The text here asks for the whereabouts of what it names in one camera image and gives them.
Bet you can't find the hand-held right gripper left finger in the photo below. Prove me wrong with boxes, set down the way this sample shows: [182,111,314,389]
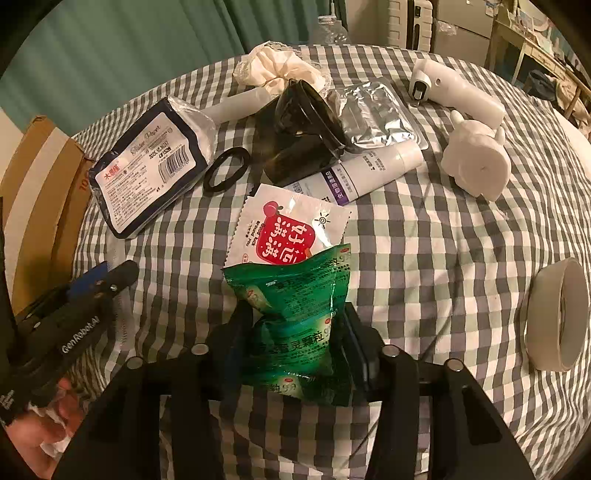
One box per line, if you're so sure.
[52,301,256,480]

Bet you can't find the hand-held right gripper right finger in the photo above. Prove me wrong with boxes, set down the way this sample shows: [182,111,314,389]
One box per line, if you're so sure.
[341,302,539,480]

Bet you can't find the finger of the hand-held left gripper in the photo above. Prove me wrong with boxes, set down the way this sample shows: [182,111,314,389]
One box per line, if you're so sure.
[98,259,140,302]
[16,261,110,329]

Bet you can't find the green foil packet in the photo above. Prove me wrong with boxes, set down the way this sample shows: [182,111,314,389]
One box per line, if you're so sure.
[223,244,354,408]

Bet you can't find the cardboard box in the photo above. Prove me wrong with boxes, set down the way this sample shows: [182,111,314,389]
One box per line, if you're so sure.
[0,115,96,319]

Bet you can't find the beige tape roll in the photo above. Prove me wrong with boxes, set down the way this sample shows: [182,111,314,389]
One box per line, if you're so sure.
[524,257,590,373]

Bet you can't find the white plastic pipe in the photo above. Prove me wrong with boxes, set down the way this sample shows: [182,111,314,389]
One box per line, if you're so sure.
[196,85,282,123]

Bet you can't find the white cloth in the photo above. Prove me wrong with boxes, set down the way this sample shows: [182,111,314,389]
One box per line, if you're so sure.
[233,41,331,91]

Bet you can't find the person's left hand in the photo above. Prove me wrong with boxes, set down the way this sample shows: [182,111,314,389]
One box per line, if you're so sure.
[0,377,85,480]

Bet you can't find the dark blue tissue pack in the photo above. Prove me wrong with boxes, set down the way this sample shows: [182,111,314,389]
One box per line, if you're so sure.
[88,96,216,240]

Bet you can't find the grey checkered cloth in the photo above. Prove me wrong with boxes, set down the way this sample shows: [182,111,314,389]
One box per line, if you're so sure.
[69,44,591,480]

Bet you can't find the red and white sachet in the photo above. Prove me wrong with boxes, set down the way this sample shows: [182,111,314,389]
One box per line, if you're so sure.
[226,183,352,268]

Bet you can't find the white cream tube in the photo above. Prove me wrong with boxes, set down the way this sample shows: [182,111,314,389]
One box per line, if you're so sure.
[286,138,424,206]

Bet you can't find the black glossy container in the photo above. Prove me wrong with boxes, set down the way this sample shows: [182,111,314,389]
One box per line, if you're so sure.
[255,79,348,188]

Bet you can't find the white animal figurine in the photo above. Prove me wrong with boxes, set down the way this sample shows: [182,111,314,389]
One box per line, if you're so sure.
[441,111,512,203]

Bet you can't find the clear plastic packaged parts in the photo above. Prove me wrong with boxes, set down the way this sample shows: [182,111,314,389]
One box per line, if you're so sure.
[329,78,429,151]

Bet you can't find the green curtain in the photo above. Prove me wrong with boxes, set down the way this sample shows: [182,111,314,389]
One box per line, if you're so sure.
[0,0,343,139]

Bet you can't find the white handheld device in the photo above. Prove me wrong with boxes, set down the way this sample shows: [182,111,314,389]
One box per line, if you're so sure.
[409,58,506,130]

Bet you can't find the white mattress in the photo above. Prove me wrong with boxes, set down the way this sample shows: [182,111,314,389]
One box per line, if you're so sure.
[551,110,591,185]

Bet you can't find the clear plastic water bottle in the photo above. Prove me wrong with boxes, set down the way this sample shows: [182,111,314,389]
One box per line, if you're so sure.
[308,14,351,47]

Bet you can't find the dark bag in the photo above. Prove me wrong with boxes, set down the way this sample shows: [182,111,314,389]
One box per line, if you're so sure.
[526,69,560,100]

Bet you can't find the pale hard-shell suitcase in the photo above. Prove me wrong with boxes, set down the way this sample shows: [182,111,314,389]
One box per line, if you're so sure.
[385,0,437,51]

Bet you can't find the grey small fridge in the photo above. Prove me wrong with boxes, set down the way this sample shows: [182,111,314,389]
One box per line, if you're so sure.
[431,0,498,59]

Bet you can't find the wooden desk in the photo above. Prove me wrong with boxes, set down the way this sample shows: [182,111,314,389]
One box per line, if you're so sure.
[487,8,591,116]

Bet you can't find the black hair tie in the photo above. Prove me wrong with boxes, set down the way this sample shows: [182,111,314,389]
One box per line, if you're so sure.
[203,147,251,193]

